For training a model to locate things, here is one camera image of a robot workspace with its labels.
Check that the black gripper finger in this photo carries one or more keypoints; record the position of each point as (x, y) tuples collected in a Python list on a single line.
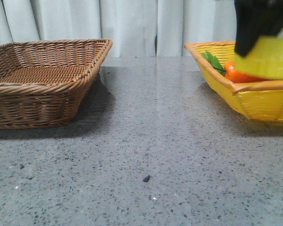
[(256, 18)]

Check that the yellow tape roll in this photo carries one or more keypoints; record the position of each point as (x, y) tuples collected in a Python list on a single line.
[(264, 59)]

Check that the orange toy carrot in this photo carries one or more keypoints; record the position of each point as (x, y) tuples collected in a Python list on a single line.
[(228, 70)]

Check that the yellow woven basket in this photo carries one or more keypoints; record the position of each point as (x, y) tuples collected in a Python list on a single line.
[(261, 101)]

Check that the white curtain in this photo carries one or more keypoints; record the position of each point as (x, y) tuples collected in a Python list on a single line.
[(138, 28)]

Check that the brown wicker basket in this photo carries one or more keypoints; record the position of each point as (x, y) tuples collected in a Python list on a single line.
[(42, 83)]

